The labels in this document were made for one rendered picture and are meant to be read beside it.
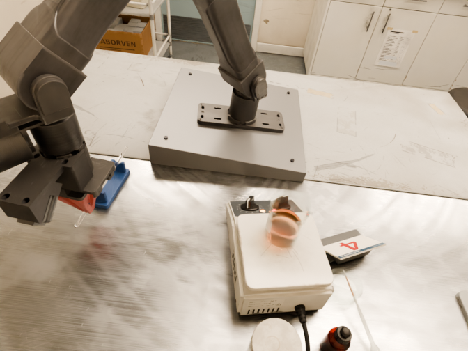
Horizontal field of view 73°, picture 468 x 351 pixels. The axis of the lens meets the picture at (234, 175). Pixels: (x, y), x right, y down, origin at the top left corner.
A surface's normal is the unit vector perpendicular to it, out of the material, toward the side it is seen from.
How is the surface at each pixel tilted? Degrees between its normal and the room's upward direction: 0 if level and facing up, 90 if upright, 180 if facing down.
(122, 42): 91
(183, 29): 90
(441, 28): 90
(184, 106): 5
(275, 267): 0
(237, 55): 91
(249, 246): 0
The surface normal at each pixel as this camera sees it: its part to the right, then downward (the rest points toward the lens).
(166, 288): 0.08, -0.70
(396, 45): -0.09, 0.70
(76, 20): 0.75, 0.47
